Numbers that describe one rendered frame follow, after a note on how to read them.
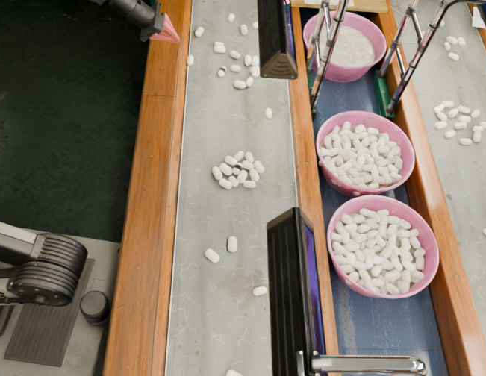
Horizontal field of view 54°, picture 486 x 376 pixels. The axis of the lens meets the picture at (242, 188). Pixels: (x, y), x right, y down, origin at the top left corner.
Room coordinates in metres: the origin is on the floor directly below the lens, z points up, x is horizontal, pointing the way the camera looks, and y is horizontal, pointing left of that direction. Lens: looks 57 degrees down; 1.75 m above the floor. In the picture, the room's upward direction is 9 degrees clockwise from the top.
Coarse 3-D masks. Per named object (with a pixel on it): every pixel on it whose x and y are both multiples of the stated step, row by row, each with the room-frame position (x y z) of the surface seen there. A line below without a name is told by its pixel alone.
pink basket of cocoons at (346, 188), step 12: (348, 120) 0.94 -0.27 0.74; (360, 120) 0.94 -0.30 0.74; (372, 120) 0.95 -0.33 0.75; (384, 120) 0.94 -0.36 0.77; (324, 132) 0.88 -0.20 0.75; (396, 132) 0.91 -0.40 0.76; (408, 144) 0.87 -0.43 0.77; (408, 156) 0.84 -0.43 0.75; (324, 168) 0.76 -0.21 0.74; (408, 168) 0.79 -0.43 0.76; (336, 180) 0.72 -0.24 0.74; (348, 192) 0.72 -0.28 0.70; (360, 192) 0.71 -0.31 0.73; (372, 192) 0.71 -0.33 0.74
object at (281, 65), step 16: (272, 0) 0.92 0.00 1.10; (288, 0) 0.98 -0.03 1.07; (272, 16) 0.87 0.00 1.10; (288, 16) 0.91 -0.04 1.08; (272, 32) 0.82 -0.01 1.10; (288, 32) 0.84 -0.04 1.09; (272, 48) 0.78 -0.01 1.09; (288, 48) 0.77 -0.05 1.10; (272, 64) 0.74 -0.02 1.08; (288, 64) 0.75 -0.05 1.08
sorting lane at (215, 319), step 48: (240, 0) 1.40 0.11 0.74; (192, 48) 1.13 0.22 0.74; (240, 48) 1.16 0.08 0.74; (192, 96) 0.93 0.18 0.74; (240, 96) 0.96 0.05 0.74; (288, 96) 0.99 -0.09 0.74; (192, 144) 0.77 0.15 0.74; (240, 144) 0.79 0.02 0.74; (288, 144) 0.82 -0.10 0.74; (192, 192) 0.62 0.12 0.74; (240, 192) 0.64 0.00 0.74; (288, 192) 0.66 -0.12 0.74; (192, 240) 0.49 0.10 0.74; (240, 240) 0.51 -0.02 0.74; (192, 288) 0.37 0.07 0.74; (240, 288) 0.39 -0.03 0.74; (192, 336) 0.27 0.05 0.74; (240, 336) 0.28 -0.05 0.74
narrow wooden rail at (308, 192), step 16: (304, 64) 1.11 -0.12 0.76; (288, 80) 1.05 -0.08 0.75; (304, 80) 1.05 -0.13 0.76; (304, 96) 0.98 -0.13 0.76; (304, 112) 0.92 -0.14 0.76; (304, 128) 0.86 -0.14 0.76; (304, 144) 0.81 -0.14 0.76; (304, 160) 0.75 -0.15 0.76; (304, 176) 0.70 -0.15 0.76; (304, 192) 0.65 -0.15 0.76; (304, 208) 0.61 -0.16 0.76; (320, 208) 0.62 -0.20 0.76; (320, 224) 0.57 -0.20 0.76; (320, 240) 0.53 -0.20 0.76; (320, 256) 0.49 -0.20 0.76; (320, 272) 0.45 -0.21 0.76; (320, 288) 0.41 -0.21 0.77; (336, 336) 0.31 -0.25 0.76; (336, 352) 0.28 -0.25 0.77
